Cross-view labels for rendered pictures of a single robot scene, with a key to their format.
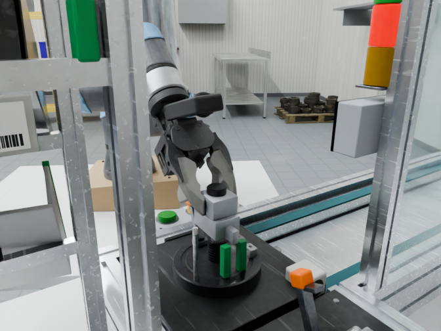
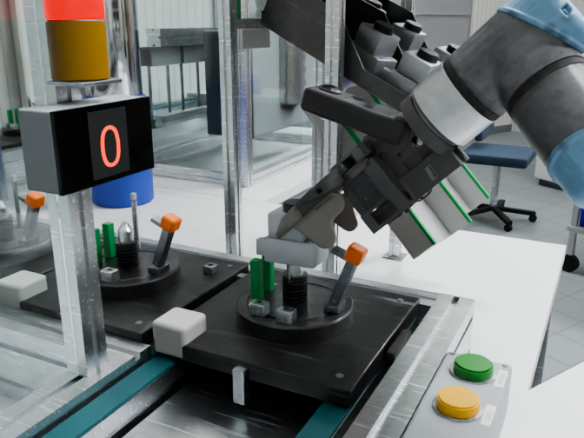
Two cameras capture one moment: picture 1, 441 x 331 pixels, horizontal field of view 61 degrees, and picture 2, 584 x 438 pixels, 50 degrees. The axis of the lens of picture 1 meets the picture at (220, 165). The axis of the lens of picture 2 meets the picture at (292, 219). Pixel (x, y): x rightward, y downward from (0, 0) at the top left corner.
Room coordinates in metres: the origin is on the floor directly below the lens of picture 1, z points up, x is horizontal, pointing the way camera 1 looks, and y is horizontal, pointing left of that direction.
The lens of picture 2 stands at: (1.10, -0.34, 1.31)
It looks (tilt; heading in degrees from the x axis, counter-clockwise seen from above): 18 degrees down; 150
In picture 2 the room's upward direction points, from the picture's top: straight up
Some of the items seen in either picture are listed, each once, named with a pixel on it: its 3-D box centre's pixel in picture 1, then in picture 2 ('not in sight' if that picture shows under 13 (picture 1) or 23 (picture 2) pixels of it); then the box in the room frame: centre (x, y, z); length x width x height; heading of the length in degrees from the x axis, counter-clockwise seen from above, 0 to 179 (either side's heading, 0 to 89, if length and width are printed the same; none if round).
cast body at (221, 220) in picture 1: (220, 210); (288, 229); (0.50, 0.00, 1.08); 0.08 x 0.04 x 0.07; 33
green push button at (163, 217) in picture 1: (167, 218); (473, 370); (0.69, 0.11, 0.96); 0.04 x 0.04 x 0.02
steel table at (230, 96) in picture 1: (237, 79); not in sight; (7.12, -0.31, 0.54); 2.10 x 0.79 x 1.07; 5
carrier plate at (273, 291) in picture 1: (216, 274); (295, 322); (0.51, 0.00, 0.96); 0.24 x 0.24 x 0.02; 33
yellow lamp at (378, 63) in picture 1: (384, 66); (78, 49); (0.51, -0.22, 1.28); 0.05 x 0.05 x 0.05
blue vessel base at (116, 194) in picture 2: not in sight; (119, 149); (-0.49, 0.07, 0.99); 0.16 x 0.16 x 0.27
